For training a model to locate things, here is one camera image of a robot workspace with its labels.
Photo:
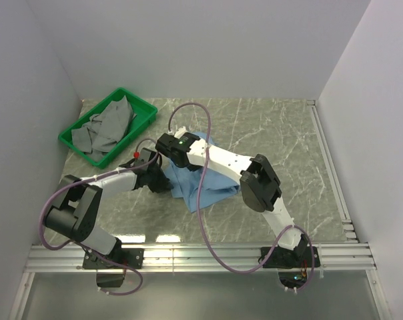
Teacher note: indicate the light blue long sleeve shirt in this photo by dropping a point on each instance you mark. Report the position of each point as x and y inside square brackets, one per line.
[185, 184]

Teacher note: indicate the aluminium side rail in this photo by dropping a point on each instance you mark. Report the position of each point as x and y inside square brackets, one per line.
[345, 217]

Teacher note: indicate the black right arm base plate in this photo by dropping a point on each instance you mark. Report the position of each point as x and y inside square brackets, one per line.
[285, 259]

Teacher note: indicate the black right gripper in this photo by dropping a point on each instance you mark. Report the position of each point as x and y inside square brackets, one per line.
[193, 168]

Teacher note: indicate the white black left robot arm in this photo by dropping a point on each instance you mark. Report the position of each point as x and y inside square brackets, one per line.
[72, 210]

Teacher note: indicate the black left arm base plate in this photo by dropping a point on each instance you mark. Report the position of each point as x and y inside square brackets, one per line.
[132, 257]

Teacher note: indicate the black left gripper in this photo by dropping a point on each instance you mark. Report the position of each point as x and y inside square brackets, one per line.
[164, 184]

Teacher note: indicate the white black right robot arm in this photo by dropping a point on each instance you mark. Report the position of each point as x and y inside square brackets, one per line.
[259, 184]

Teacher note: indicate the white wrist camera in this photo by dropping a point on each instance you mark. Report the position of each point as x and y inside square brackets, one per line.
[136, 155]
[180, 132]

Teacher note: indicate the green plastic bin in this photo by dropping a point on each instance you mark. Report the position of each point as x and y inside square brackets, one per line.
[145, 114]

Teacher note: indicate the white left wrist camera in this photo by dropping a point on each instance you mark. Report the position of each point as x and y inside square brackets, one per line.
[136, 155]

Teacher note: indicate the grey long sleeve shirt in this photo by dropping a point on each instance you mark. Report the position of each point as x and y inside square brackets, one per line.
[97, 137]

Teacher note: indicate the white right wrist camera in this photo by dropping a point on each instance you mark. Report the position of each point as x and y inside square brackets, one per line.
[180, 132]

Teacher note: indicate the aluminium front mounting rail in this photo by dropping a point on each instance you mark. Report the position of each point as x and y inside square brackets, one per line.
[179, 257]

